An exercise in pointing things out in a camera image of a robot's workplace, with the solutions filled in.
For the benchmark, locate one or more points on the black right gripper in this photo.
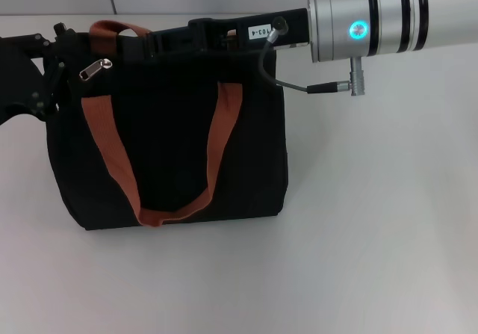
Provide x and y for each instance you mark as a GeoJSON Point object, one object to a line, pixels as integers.
{"type": "Point", "coordinates": [216, 33]}

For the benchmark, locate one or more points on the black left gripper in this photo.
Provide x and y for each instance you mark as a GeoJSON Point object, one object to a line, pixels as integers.
{"type": "Point", "coordinates": [15, 76]}

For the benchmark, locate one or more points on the silver metal zipper pull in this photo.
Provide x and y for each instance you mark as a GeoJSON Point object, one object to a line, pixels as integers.
{"type": "Point", "coordinates": [93, 70]}

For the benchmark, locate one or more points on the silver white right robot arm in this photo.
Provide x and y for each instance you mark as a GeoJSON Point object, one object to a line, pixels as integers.
{"type": "Point", "coordinates": [392, 16]}

